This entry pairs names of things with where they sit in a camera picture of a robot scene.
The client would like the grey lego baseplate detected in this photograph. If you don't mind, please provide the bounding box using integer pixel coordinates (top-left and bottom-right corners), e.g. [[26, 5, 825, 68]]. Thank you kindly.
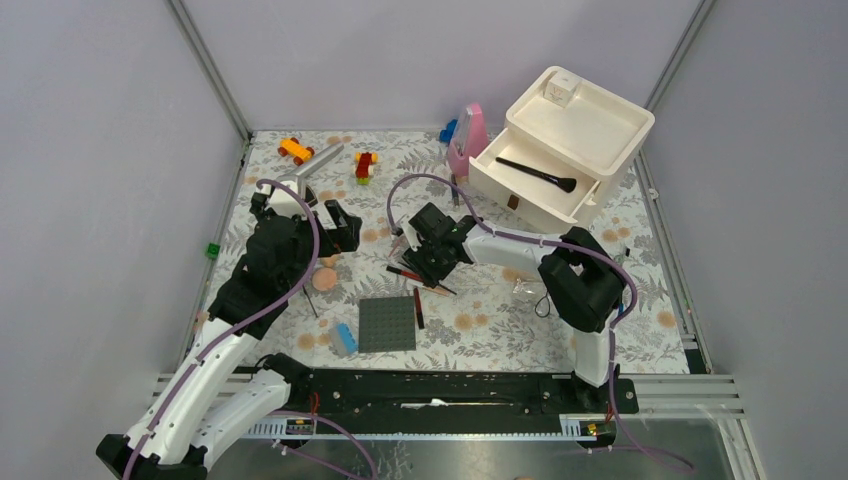
[[358, 296, 417, 353]]

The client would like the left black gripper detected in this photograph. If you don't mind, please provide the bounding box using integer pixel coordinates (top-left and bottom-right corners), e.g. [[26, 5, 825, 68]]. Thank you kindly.
[[279, 199, 361, 293]]

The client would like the thin pink stick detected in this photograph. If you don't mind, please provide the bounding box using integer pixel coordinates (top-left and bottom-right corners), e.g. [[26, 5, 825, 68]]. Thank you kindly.
[[388, 237, 406, 258]]

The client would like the blue grey lego brick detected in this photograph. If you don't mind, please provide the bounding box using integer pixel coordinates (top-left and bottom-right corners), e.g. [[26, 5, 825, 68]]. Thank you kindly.
[[329, 323, 358, 357]]

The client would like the cream three-drawer organizer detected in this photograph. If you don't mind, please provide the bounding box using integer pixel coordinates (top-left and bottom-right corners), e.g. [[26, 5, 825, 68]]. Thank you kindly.
[[469, 66, 655, 233]]

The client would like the red yellow toy figure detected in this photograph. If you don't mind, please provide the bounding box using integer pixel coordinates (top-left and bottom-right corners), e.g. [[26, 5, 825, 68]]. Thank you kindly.
[[354, 152, 378, 185]]

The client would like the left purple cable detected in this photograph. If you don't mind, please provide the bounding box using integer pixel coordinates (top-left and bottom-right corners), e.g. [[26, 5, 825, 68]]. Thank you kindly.
[[122, 178, 382, 480]]

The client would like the orange toy car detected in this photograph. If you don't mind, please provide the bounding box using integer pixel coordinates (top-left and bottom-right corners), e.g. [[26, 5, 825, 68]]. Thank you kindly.
[[277, 137, 315, 166]]

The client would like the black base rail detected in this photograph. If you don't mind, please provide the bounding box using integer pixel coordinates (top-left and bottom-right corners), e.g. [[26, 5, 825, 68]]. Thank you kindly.
[[268, 362, 639, 436]]

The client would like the blue toy brick back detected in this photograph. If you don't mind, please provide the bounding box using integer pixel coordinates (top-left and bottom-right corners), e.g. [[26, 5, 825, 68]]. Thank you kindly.
[[438, 118, 458, 145]]

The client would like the black mini tripod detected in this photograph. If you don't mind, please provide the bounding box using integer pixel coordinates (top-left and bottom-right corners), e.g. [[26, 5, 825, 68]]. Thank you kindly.
[[302, 286, 319, 319]]

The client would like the clear plastic bag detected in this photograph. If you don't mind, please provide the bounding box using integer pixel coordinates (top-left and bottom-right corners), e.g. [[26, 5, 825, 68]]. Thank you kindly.
[[513, 279, 544, 296]]

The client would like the green clip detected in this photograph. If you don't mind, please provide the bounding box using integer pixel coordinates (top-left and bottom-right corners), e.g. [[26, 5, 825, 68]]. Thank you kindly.
[[205, 243, 220, 260]]

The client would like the thin black makeup brush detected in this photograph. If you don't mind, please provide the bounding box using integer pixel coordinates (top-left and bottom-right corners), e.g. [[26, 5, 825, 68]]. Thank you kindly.
[[422, 279, 456, 295]]

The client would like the white cosmetic box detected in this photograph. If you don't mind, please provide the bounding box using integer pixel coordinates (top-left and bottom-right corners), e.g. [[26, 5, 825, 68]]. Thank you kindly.
[[543, 72, 582, 108]]

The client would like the dark red lipstick tube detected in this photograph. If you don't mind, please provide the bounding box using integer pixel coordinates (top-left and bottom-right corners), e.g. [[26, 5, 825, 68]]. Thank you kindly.
[[413, 287, 425, 330]]

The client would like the red black lip gloss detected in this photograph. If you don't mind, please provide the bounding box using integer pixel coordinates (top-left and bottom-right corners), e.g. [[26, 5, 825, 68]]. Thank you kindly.
[[386, 265, 423, 282]]

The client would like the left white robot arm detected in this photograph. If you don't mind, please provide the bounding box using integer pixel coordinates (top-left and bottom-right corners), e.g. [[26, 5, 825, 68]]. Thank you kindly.
[[96, 180, 363, 479]]

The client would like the round peach makeup sponge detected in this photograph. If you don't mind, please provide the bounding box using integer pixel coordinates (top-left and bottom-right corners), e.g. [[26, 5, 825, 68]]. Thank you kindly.
[[311, 267, 338, 292]]

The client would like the black makeup brush large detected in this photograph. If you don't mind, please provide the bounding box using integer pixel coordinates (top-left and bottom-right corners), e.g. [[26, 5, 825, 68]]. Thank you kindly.
[[495, 157, 577, 193]]

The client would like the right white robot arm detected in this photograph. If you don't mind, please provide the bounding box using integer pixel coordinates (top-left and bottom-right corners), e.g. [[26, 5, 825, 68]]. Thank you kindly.
[[400, 203, 626, 412]]

